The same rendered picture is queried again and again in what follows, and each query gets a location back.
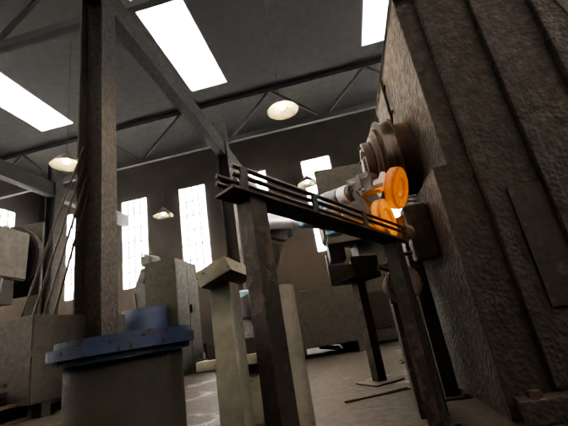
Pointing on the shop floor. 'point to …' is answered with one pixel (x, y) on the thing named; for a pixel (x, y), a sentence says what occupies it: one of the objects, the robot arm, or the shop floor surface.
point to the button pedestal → (229, 340)
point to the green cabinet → (177, 301)
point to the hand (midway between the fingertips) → (395, 182)
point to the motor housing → (406, 340)
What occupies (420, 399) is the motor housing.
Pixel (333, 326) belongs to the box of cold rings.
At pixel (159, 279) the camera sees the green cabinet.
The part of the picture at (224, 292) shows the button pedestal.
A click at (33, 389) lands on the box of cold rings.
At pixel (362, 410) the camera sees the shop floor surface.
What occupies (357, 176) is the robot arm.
